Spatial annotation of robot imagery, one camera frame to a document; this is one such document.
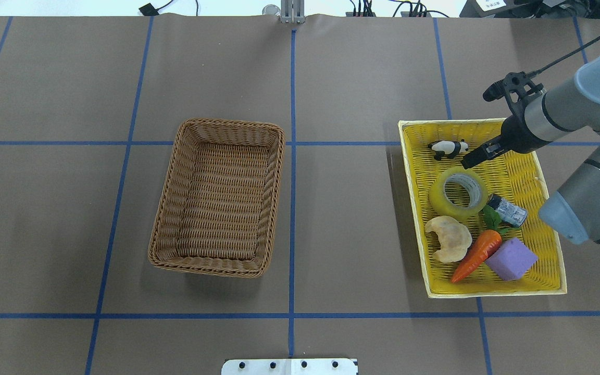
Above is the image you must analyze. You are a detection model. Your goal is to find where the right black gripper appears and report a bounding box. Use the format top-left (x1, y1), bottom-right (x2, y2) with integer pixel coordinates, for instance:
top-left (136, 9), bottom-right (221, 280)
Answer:
top-left (460, 115), bottom-right (540, 169)

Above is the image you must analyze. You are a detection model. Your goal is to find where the aluminium frame post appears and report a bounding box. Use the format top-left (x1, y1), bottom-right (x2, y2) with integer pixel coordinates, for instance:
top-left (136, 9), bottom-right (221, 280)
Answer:
top-left (279, 0), bottom-right (306, 24)

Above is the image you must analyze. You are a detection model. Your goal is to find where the yellow tape roll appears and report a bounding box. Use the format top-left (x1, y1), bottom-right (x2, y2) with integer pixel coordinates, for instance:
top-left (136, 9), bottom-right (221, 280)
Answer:
top-left (429, 166), bottom-right (490, 221)

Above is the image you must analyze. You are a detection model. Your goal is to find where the toy croissant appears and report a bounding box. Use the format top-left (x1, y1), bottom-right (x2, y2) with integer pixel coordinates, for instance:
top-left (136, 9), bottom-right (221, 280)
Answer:
top-left (424, 216), bottom-right (473, 264)

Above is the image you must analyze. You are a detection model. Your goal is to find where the purple foam block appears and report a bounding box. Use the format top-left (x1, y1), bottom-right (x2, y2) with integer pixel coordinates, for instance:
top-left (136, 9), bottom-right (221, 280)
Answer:
top-left (485, 237), bottom-right (539, 282)

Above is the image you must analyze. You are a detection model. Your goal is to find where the toy panda figurine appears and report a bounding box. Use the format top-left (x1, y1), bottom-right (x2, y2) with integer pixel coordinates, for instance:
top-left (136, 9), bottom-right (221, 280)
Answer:
top-left (427, 139), bottom-right (469, 161)

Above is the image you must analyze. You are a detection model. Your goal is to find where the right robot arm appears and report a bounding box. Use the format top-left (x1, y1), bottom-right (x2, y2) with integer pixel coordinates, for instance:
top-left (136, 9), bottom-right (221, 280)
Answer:
top-left (460, 56), bottom-right (600, 245)

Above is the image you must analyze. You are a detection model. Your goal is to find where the toy carrot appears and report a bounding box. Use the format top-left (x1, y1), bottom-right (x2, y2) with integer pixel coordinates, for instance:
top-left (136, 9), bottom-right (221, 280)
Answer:
top-left (451, 206), bottom-right (520, 283)

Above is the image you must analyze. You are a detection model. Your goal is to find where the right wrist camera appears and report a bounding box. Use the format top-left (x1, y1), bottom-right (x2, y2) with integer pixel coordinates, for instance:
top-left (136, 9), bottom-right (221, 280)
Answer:
top-left (482, 71), bottom-right (547, 119)

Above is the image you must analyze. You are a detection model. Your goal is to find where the white mount base plate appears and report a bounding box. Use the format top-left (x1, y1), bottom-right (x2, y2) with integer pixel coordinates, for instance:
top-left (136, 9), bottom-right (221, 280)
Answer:
top-left (221, 358), bottom-right (359, 374)

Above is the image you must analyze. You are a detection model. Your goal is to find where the yellow woven basket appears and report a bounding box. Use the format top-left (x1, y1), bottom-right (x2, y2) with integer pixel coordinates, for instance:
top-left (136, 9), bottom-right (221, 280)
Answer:
top-left (398, 118), bottom-right (567, 298)

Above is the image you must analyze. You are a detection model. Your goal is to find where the brown wicker basket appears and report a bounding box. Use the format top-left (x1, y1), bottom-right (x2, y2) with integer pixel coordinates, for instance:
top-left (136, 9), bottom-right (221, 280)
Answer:
top-left (147, 117), bottom-right (286, 279)

